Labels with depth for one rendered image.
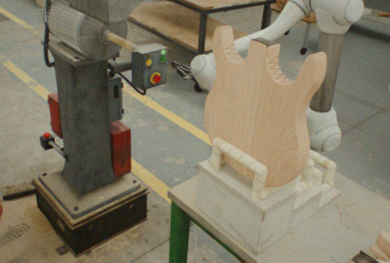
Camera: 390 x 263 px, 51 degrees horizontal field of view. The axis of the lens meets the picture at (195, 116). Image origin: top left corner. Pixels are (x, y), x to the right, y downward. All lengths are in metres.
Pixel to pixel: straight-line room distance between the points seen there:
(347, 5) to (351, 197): 0.72
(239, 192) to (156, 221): 1.53
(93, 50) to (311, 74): 1.17
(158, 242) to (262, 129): 1.58
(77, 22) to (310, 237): 1.25
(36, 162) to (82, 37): 1.59
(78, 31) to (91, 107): 0.50
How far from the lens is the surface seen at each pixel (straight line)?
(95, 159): 2.38
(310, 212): 1.42
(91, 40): 1.88
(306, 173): 1.35
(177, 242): 1.57
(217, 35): 1.14
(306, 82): 0.98
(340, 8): 1.73
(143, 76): 2.10
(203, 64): 1.65
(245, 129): 1.14
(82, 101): 2.16
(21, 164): 3.28
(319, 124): 1.96
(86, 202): 2.40
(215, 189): 1.27
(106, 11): 1.56
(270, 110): 1.06
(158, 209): 2.77
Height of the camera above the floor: 1.85
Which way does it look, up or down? 29 degrees down
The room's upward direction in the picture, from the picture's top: 4 degrees clockwise
